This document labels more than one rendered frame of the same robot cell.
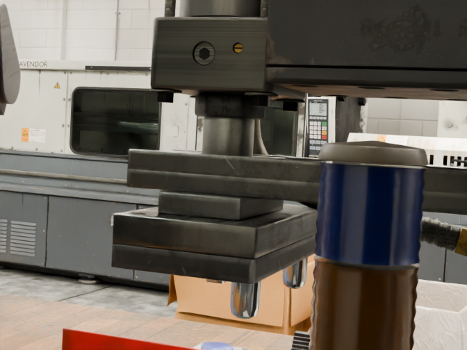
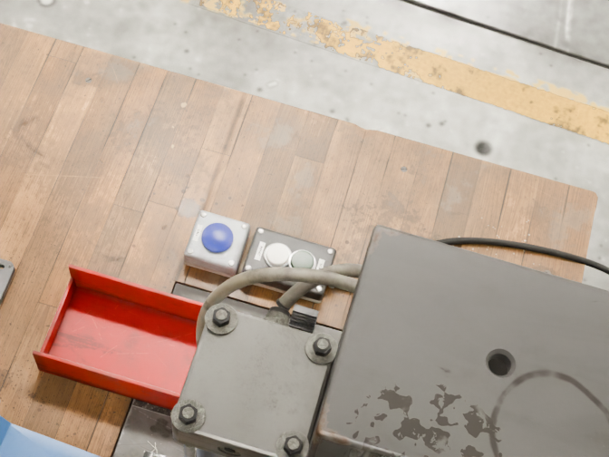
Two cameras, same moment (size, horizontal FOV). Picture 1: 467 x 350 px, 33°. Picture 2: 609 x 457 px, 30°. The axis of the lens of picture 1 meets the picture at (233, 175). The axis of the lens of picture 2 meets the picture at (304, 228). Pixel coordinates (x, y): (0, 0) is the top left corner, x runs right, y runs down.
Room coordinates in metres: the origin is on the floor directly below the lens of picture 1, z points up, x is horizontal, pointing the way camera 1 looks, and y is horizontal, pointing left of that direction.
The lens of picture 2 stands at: (0.33, 0.05, 2.22)
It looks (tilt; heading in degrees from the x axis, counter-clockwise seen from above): 63 degrees down; 347
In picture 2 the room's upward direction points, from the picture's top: 10 degrees clockwise
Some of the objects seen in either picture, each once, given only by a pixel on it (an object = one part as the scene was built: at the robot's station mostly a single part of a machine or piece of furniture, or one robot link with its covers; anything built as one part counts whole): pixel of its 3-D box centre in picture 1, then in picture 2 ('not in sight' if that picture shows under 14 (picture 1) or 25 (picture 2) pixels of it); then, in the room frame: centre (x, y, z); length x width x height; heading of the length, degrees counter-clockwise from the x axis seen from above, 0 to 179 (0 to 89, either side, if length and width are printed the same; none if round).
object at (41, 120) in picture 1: (165, 124); not in sight; (6.16, 0.55, 1.24); 2.95 x 0.98 x 0.90; 66
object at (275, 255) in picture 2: not in sight; (277, 257); (0.93, -0.07, 0.93); 0.03 x 0.03 x 0.02
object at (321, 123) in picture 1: (322, 127); not in sight; (5.13, -0.56, 1.27); 0.23 x 0.18 x 0.38; 156
